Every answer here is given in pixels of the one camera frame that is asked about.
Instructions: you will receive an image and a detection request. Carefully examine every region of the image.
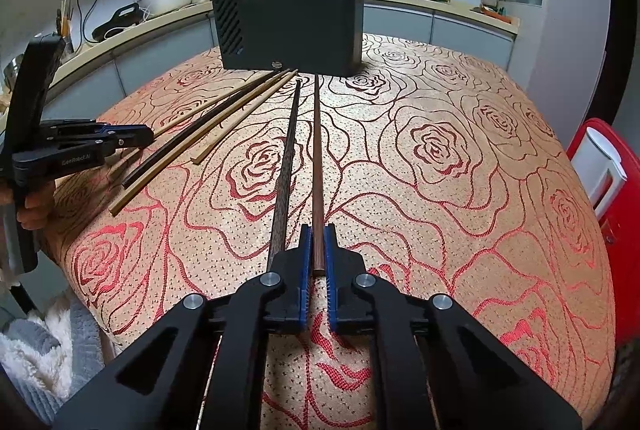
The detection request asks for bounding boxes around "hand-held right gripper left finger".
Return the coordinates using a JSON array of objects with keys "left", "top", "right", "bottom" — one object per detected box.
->
[{"left": 52, "top": 224, "right": 314, "bottom": 430}]

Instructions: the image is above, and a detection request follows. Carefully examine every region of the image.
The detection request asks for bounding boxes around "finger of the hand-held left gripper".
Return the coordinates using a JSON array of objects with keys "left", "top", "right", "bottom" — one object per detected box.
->
[
  {"left": 61, "top": 124, "right": 155, "bottom": 152},
  {"left": 39, "top": 119, "right": 115, "bottom": 142}
]

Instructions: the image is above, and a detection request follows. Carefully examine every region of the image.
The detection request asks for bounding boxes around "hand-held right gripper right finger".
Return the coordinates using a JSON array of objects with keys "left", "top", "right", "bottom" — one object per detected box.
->
[{"left": 323, "top": 224, "right": 583, "bottom": 430}]

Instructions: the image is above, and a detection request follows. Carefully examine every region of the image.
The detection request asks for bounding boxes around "dark wooden chopstick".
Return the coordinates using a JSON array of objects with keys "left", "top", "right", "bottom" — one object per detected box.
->
[
  {"left": 122, "top": 70, "right": 282, "bottom": 189},
  {"left": 267, "top": 79, "right": 302, "bottom": 272}
]

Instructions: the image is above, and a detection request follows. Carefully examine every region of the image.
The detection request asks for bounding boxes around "light wooden chopstick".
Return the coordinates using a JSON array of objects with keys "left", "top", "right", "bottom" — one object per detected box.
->
[
  {"left": 105, "top": 71, "right": 277, "bottom": 176},
  {"left": 191, "top": 70, "right": 300, "bottom": 164}
]

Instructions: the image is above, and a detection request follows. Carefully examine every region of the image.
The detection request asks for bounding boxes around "reddish brown wooden chopstick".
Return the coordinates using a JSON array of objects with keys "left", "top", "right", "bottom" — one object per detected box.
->
[{"left": 312, "top": 74, "right": 326, "bottom": 278}]

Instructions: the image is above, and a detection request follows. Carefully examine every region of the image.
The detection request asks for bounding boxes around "dark grey utensil holder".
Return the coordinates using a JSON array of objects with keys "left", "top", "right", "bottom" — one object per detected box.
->
[{"left": 207, "top": 0, "right": 365, "bottom": 77}]

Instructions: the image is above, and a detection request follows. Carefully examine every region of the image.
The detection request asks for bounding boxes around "countertop cup with utensils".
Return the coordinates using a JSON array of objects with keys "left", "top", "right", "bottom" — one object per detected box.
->
[{"left": 54, "top": 0, "right": 77, "bottom": 55}]

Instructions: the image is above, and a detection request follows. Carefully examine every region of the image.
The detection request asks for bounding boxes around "person's left hand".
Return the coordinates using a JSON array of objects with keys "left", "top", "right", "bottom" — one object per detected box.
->
[{"left": 15, "top": 181, "right": 57, "bottom": 231}]

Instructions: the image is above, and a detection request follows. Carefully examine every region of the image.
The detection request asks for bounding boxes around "steel pot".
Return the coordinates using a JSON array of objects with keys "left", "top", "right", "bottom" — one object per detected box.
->
[{"left": 1, "top": 54, "right": 26, "bottom": 92}]

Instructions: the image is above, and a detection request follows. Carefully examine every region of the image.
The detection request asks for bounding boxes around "black countertop appliance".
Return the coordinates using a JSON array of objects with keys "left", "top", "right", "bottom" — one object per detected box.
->
[{"left": 92, "top": 2, "right": 142, "bottom": 43}]

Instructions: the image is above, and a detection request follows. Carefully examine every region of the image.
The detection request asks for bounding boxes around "rose patterned tablecloth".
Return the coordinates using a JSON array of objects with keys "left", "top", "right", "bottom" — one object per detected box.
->
[{"left": 47, "top": 32, "right": 617, "bottom": 430}]

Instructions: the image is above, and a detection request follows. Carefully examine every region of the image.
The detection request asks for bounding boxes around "person's grey fleece clothing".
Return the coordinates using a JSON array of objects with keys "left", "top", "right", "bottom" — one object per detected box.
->
[{"left": 0, "top": 292, "right": 118, "bottom": 427}]

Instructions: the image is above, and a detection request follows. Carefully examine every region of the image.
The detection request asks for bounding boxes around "beige kitchen countertop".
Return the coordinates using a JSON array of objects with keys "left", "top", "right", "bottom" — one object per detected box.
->
[{"left": 0, "top": 0, "right": 521, "bottom": 111}]

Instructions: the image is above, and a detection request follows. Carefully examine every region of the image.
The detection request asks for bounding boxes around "white electric kettle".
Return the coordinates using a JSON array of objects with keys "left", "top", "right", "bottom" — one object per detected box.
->
[{"left": 569, "top": 127, "right": 628, "bottom": 217}]

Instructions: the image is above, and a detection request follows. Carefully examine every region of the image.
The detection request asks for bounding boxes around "red plastic chair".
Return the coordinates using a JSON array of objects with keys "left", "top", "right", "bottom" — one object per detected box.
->
[{"left": 565, "top": 117, "right": 640, "bottom": 346}]

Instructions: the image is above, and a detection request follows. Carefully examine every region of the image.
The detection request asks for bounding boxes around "orange tray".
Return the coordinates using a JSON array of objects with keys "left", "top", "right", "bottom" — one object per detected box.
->
[{"left": 481, "top": 4, "right": 517, "bottom": 24}]

